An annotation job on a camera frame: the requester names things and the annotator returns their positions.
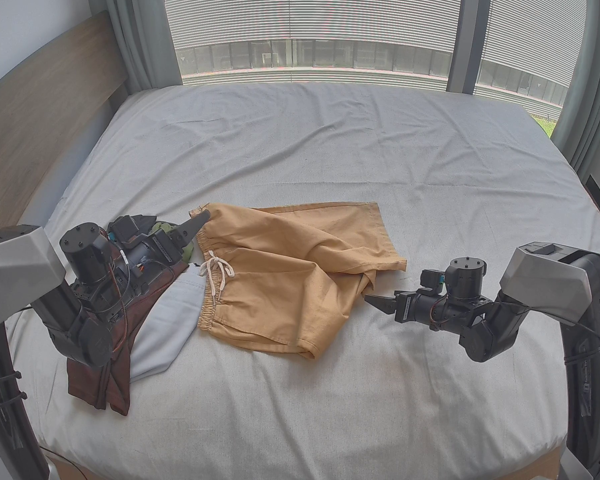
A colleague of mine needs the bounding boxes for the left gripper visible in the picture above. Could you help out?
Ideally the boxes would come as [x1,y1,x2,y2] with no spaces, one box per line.
[127,229,185,278]

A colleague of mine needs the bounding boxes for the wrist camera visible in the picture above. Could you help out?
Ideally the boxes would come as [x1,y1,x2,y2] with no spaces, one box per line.
[417,268,448,296]
[107,215,143,249]

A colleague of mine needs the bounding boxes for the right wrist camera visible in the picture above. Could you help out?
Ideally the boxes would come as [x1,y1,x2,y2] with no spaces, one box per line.
[417,268,448,296]

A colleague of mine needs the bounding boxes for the green garment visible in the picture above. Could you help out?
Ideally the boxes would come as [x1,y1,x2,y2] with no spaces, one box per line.
[149,220,197,264]

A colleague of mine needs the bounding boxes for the grey-green curtain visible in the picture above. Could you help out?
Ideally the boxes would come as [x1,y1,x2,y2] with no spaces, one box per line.
[550,0,600,184]
[82,0,183,94]

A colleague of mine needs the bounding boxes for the bed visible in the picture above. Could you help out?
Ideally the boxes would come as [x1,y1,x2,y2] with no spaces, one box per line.
[0,10,600,480]

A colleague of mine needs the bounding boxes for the brown garment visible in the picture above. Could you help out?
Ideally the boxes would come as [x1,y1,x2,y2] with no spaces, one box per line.
[66,255,188,416]

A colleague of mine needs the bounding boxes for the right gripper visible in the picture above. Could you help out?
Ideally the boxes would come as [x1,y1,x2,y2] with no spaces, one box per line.
[363,290,449,327]

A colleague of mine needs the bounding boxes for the tan shorts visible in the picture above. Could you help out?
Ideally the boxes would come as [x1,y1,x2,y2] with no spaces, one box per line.
[187,200,408,361]

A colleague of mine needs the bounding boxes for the window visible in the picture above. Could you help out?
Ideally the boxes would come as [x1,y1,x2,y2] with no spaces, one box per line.
[159,0,588,134]

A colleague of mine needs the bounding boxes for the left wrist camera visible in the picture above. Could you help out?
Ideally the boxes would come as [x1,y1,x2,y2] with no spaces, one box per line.
[107,215,143,249]

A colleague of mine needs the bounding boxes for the pale grey garment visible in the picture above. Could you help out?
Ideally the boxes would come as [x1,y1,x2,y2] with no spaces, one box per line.
[129,263,213,384]

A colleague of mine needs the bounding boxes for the black cable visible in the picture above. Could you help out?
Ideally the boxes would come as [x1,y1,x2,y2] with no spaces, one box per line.
[40,445,88,479]

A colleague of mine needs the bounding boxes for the black garment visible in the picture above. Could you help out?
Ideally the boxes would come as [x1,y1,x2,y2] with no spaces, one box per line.
[114,213,160,234]

